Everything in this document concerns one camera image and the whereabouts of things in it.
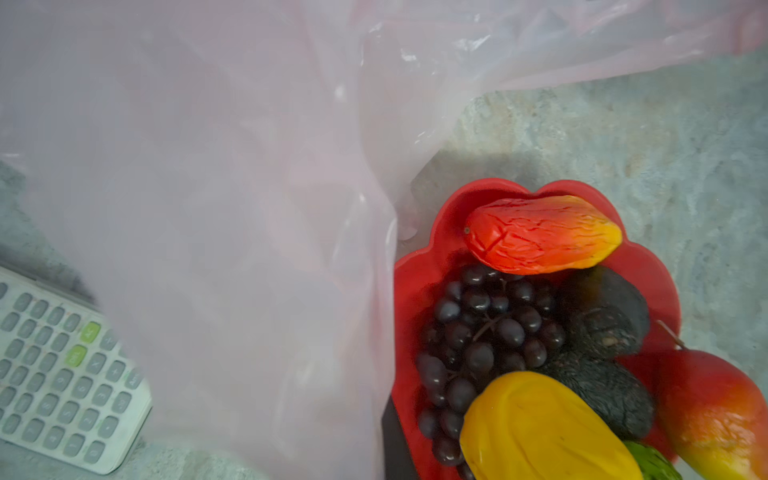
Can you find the dark avocado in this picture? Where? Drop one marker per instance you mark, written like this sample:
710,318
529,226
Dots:
618,397
604,315

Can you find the red-yellow pear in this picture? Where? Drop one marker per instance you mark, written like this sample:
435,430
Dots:
712,413

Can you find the white calculator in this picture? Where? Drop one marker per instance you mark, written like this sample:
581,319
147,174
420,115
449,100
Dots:
68,389

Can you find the dark grape bunch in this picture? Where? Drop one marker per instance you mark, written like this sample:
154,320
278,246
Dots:
485,325

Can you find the green custard apple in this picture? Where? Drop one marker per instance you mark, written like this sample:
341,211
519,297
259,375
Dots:
652,464

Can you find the yellow fruit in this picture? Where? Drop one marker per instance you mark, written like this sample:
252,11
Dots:
525,425

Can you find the pink plastic bag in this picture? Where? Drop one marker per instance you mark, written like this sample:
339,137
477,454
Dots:
231,179

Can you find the red flower-shaped plate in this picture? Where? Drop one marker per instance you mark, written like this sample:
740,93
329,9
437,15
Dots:
420,278

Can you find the red-yellow mango fruit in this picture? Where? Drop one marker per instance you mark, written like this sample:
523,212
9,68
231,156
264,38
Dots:
540,236

